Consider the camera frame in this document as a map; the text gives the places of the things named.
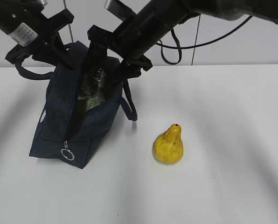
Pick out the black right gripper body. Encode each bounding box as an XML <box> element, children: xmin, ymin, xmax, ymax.
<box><xmin>87</xmin><ymin>9</ymin><xmax>177</xmax><ymax>77</ymax></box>

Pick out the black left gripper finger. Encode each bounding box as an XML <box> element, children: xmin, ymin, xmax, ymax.
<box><xmin>32</xmin><ymin>50</ymin><xmax>59</xmax><ymax>65</ymax></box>
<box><xmin>50</xmin><ymin>32</ymin><xmax>74</xmax><ymax>69</ymax></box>

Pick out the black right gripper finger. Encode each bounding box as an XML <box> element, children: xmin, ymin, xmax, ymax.
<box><xmin>111</xmin><ymin>60</ymin><xmax>141</xmax><ymax>84</ymax></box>
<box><xmin>82</xmin><ymin>41</ymin><xmax>107</xmax><ymax>77</ymax></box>

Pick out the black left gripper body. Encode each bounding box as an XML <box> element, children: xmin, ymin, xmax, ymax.
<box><xmin>5</xmin><ymin>9</ymin><xmax>74</xmax><ymax>64</ymax></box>

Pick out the dark navy lunch bag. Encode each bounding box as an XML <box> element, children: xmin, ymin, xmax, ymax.
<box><xmin>15</xmin><ymin>42</ymin><xmax>138</xmax><ymax>169</ymax></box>

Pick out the green cucumber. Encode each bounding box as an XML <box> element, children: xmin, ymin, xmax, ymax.
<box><xmin>77</xmin><ymin>98</ymin><xmax>101</xmax><ymax>113</ymax></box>

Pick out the yellow pear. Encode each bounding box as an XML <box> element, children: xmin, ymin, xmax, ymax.
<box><xmin>153</xmin><ymin>124</ymin><xmax>184</xmax><ymax>165</ymax></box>

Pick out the silver zipper pull ring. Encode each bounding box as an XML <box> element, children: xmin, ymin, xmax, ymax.
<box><xmin>61</xmin><ymin>140</ymin><xmax>75</xmax><ymax>161</ymax></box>

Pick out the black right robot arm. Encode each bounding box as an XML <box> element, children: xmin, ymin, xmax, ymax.
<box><xmin>83</xmin><ymin>0</ymin><xmax>278</xmax><ymax>83</ymax></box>

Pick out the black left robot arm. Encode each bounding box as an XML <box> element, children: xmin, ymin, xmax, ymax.
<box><xmin>0</xmin><ymin>0</ymin><xmax>74</xmax><ymax>68</ymax></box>

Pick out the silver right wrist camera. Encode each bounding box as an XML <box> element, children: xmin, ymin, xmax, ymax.
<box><xmin>104</xmin><ymin>0</ymin><xmax>136</xmax><ymax>21</ymax></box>

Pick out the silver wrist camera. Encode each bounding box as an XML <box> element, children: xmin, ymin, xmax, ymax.
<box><xmin>36</xmin><ymin>0</ymin><xmax>48</xmax><ymax>7</ymax></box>
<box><xmin>104</xmin><ymin>0</ymin><xmax>136</xmax><ymax>21</ymax></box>

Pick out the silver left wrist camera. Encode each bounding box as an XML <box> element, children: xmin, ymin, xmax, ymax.
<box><xmin>36</xmin><ymin>0</ymin><xmax>48</xmax><ymax>7</ymax></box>

